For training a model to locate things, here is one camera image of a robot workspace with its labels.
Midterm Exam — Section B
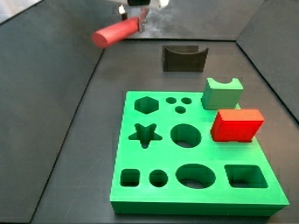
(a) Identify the green notched block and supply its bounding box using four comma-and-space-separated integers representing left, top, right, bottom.
201, 78, 242, 110

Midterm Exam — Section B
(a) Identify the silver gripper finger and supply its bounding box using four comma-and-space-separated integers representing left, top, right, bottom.
137, 7, 149, 33
117, 4, 126, 21

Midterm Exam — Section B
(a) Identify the red cylinder peg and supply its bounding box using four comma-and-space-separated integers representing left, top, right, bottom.
92, 17, 138, 48

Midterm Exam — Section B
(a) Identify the red rectangular block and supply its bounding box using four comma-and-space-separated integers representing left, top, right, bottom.
209, 109, 264, 143

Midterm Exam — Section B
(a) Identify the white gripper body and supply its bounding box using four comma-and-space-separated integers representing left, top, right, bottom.
109, 0, 169, 9

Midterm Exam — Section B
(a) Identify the green shape sorter board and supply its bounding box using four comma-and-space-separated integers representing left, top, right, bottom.
109, 91, 289, 216

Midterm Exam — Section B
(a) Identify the black cradle fixture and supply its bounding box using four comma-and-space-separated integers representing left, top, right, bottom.
162, 45, 209, 73

